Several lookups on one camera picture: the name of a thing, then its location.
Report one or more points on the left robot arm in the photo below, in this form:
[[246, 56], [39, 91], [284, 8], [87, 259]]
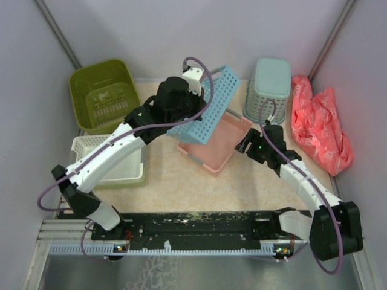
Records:
[[177, 101]]

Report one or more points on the corner metal post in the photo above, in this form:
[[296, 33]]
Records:
[[333, 35], [58, 33]]

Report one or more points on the white perforated tray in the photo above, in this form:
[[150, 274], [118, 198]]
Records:
[[83, 145]]

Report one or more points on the white slotted cable duct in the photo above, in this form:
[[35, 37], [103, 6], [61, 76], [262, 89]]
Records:
[[113, 250]]

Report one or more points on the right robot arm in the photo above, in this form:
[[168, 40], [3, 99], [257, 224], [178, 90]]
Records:
[[333, 227]]

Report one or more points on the pink patterned plastic bag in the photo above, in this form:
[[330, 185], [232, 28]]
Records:
[[316, 128]]

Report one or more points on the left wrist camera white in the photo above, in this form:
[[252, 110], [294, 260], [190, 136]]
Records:
[[193, 76]]

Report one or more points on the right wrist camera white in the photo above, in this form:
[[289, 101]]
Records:
[[270, 121]]

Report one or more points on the light green shallow tray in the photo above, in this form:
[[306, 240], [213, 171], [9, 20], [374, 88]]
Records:
[[130, 172]]

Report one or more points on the pink shallow plastic tray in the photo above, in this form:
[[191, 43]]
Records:
[[214, 155]]

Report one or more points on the olive green plastic basket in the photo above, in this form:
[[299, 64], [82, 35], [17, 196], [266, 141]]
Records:
[[103, 94]]

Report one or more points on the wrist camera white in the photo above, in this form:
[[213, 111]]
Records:
[[193, 76], [270, 121]]

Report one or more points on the left corner metal post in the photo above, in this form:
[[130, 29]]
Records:
[[58, 33]]

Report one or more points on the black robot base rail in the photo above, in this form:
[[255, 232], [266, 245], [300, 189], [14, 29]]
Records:
[[196, 231]]

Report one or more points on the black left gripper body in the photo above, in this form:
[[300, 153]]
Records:
[[193, 104]]

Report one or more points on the right corner metal post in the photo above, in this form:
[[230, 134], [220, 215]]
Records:
[[333, 35]]

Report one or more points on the blue shallow plastic tray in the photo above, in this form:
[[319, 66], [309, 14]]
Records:
[[225, 84]]

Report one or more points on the large teal perforated basket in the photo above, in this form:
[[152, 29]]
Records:
[[268, 90]]

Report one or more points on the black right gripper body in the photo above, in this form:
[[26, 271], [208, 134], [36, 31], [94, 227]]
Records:
[[257, 150]]

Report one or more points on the aluminium frame rail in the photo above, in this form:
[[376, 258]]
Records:
[[61, 230]]

